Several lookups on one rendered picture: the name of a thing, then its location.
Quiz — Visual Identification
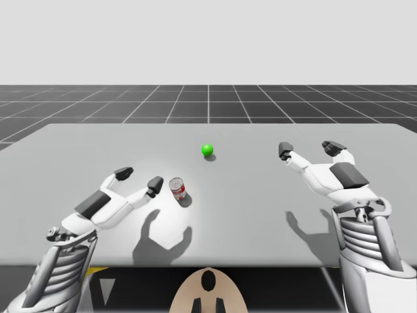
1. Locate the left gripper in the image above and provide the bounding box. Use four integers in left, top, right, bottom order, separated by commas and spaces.
61, 166, 164, 235

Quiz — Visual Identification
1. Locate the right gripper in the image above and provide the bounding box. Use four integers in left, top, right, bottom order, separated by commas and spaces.
278, 140, 381, 207

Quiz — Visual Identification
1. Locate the red and white can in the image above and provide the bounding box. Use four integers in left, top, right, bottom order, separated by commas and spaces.
168, 177, 188, 201

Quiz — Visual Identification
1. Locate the tan robot part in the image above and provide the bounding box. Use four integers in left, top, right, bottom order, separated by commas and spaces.
168, 266, 249, 313

